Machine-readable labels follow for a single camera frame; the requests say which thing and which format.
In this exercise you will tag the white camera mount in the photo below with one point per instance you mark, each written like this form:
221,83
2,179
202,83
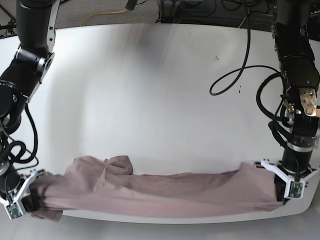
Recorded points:
294,182
14,205

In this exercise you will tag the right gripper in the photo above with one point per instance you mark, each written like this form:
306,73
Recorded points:
11,182

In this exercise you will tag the mauve T-shirt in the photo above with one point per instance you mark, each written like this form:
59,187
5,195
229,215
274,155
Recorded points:
110,186

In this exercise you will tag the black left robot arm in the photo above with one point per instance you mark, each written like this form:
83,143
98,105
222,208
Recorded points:
298,131

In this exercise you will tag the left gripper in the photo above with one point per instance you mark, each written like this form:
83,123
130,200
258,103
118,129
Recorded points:
295,159

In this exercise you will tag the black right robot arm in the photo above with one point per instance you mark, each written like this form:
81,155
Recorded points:
35,23

